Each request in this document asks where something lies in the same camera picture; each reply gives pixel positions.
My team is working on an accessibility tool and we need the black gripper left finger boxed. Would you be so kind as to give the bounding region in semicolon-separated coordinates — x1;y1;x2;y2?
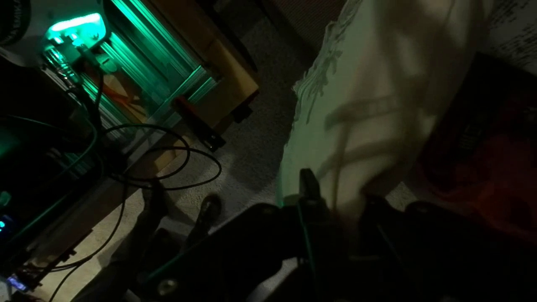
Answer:
288;165;332;248

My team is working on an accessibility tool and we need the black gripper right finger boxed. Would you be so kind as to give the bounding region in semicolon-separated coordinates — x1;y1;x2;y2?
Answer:
355;192;411;243

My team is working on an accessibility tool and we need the cream embroidered shell pillow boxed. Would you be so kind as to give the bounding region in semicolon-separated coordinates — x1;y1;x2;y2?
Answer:
273;0;496;224

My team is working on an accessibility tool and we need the red blanket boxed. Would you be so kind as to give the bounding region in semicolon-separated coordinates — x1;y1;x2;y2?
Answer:
412;51;537;248

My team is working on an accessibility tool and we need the brown wooden board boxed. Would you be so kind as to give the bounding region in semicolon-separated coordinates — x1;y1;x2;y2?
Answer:
149;0;261;135

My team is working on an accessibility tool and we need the dark electronics box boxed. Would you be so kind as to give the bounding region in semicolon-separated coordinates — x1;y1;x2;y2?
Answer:
0;48;107;269

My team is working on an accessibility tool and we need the green lit device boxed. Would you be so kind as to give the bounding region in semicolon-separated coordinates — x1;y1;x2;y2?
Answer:
43;11;109;48

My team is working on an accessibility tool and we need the looped black floor cable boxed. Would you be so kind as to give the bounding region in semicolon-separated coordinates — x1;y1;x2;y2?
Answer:
93;122;224;194

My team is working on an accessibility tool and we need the aluminium frame stand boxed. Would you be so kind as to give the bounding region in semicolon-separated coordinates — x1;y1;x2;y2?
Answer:
77;0;219;130

